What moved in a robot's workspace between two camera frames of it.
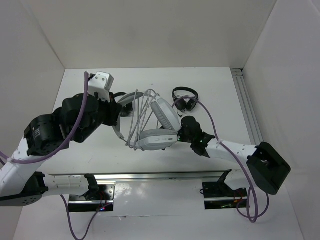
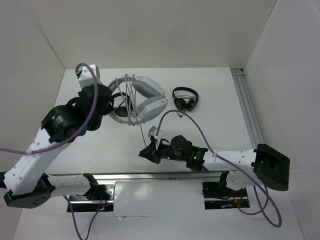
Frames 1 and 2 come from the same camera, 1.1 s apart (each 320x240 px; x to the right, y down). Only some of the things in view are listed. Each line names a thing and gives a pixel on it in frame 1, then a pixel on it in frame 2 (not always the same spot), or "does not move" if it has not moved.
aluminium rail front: [146, 177] does not move
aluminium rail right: [255, 134] does not move
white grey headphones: [153, 139] -> [154, 107]
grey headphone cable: [140, 117] -> [129, 98]
